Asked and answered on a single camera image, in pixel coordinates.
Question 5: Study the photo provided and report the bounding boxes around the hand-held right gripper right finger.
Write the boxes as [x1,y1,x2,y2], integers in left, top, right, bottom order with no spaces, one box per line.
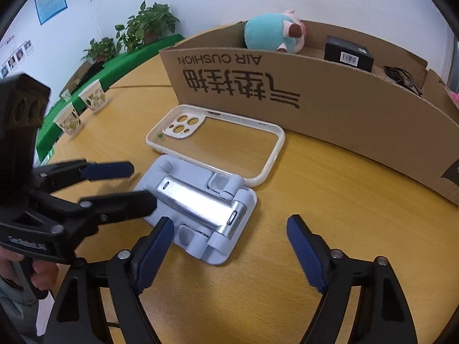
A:
[286,214,418,344]

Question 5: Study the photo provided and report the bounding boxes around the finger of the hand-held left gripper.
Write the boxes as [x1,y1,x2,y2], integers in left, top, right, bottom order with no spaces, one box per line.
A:
[34,159,134,196]
[22,191,158,235]

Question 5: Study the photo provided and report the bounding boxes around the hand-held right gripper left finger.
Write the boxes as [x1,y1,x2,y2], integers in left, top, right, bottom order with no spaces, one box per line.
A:
[46,216,175,344]

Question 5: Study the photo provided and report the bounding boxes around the white and silver phone stand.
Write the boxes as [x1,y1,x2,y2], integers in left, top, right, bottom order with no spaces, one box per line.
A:
[133,155,258,266]

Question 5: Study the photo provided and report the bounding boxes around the long cardboard box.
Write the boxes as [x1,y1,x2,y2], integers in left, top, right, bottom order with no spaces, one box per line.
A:
[159,19,459,206]

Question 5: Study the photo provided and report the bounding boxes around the person's left forearm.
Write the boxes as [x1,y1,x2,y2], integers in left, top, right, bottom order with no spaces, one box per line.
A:
[0,276,41,335]

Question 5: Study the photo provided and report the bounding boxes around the wooden desktop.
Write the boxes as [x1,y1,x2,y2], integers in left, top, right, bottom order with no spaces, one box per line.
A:
[34,25,459,344]

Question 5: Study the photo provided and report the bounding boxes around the person's left hand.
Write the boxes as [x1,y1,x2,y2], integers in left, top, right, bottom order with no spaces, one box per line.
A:
[0,248,60,291]

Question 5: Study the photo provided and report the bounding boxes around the small brown cardboard box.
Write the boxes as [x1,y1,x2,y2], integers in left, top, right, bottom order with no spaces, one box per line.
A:
[59,61,92,95]

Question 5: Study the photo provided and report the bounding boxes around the white clear phone case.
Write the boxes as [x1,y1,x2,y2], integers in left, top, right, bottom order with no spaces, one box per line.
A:
[146,104,285,187]

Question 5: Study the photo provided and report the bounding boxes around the small potted green plant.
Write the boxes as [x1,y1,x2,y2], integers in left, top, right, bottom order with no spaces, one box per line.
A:
[83,38,117,63]

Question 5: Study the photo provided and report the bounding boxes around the green mat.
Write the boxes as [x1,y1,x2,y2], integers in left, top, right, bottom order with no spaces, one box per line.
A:
[34,34,185,162]

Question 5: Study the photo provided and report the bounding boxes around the large potted green plant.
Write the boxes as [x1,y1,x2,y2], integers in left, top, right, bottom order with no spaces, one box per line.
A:
[115,1,181,52]

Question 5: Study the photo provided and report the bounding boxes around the black packaging box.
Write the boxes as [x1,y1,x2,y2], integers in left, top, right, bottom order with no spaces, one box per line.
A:
[324,36,374,73]

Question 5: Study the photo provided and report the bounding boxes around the teal and pink plush toy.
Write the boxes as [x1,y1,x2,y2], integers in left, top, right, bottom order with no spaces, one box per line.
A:
[244,10,306,54]

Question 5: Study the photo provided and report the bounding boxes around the wall photo sheets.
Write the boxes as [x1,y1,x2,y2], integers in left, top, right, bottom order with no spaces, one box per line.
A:
[0,38,36,79]

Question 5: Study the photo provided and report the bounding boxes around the blue wall notice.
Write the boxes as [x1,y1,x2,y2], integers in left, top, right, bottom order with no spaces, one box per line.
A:
[34,0,69,26]

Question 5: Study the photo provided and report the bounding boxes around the black cable bundle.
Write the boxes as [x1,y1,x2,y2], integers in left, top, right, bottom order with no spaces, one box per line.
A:
[383,65,424,95]

